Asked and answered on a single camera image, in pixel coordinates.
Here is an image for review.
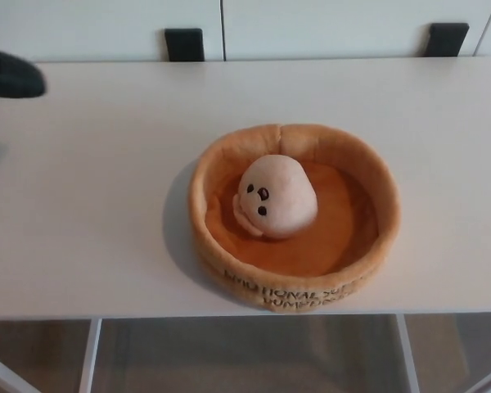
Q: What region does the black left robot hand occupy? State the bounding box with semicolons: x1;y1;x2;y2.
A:
0;42;48;100

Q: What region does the cream plush dumpling toy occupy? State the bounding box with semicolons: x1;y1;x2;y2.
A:
232;152;322;240

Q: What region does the orange round plush basket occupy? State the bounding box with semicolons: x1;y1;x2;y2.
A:
187;123;403;316

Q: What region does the white cabinet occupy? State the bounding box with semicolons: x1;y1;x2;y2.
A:
0;0;491;64

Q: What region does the black cabinet handle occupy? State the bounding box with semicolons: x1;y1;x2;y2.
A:
425;22;471;58
163;27;206;63

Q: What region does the white table leg frame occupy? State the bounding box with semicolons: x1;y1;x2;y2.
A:
0;318;104;393
394;314;491;393

